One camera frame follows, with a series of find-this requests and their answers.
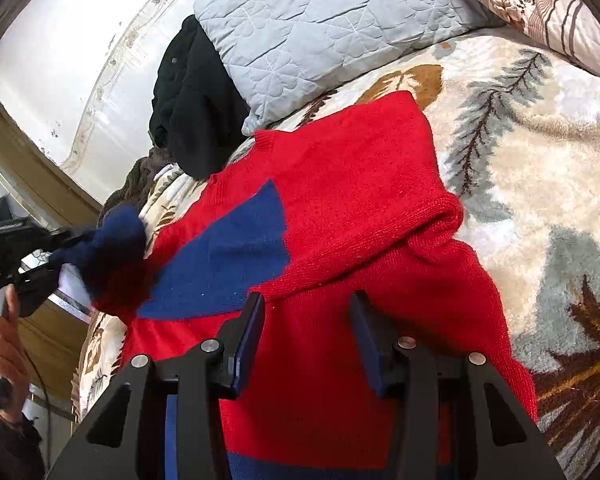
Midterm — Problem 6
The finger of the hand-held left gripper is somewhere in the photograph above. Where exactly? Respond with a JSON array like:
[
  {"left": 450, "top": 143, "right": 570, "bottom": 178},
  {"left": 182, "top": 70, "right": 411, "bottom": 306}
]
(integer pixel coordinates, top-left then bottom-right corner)
[
  {"left": 17, "top": 261, "right": 65, "bottom": 318},
  {"left": 51, "top": 226, "right": 99, "bottom": 252}
]

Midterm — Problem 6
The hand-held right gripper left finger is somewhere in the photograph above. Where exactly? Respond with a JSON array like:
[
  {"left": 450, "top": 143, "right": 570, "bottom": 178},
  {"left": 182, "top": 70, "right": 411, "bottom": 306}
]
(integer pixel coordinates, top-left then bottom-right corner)
[{"left": 47, "top": 291, "right": 266, "bottom": 480}]

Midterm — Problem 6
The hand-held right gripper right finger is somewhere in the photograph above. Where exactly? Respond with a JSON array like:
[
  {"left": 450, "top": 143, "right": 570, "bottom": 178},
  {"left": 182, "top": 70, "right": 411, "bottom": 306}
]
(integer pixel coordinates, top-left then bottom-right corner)
[{"left": 349, "top": 290, "right": 567, "bottom": 480}]

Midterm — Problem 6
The red and blue knit sweater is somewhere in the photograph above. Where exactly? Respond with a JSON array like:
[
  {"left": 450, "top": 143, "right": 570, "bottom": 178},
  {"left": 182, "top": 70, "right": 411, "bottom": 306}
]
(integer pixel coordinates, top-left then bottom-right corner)
[{"left": 50, "top": 91, "right": 539, "bottom": 480}]

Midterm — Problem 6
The person's left forearm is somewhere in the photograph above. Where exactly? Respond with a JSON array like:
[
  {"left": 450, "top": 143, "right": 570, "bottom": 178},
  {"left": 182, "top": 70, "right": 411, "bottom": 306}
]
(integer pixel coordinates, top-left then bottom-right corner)
[{"left": 0, "top": 407, "right": 47, "bottom": 480}]

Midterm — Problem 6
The person's left hand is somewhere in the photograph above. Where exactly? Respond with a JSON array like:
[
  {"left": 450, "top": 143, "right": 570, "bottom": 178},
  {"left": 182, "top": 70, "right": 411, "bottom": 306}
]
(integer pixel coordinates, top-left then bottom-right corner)
[{"left": 0, "top": 284, "right": 32, "bottom": 413}]

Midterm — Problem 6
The brown fuzzy blanket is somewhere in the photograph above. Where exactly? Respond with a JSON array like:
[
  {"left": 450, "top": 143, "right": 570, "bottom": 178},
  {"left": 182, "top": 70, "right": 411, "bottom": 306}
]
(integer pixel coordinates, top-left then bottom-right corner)
[{"left": 98, "top": 147, "right": 182, "bottom": 227}]

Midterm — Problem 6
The white ornate panel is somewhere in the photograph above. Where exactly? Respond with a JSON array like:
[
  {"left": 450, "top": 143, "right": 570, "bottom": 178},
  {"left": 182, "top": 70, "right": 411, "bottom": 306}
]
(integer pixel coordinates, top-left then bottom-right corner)
[{"left": 60, "top": 0, "right": 222, "bottom": 177}]

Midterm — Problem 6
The black garment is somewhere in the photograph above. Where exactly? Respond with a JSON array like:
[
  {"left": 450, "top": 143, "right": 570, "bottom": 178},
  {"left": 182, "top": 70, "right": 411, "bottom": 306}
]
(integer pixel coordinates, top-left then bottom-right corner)
[{"left": 149, "top": 14, "right": 254, "bottom": 180}]

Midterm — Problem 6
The leaf print plush blanket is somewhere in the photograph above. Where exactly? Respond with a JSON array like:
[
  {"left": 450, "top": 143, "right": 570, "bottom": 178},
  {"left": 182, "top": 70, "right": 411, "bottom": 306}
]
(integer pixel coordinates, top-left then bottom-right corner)
[{"left": 72, "top": 27, "right": 600, "bottom": 480}]

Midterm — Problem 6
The grey quilted pillow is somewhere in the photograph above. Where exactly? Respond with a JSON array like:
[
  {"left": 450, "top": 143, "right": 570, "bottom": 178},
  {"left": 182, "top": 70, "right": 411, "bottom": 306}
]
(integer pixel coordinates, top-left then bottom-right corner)
[{"left": 193, "top": 0, "right": 504, "bottom": 137}]

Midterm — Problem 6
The striped floral quilt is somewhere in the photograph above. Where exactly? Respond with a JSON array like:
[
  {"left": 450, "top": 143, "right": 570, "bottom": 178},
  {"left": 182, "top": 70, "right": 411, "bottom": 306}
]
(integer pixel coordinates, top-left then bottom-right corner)
[{"left": 425, "top": 0, "right": 600, "bottom": 87}]

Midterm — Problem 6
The wooden door frame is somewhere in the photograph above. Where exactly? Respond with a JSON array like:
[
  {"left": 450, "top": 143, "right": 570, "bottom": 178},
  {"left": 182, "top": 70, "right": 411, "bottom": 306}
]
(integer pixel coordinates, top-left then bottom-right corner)
[{"left": 0, "top": 87, "right": 103, "bottom": 223}]

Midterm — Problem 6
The black cable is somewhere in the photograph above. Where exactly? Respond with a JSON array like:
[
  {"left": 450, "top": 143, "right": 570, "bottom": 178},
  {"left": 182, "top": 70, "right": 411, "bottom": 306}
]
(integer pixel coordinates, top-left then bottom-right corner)
[{"left": 24, "top": 349, "right": 53, "bottom": 461}]

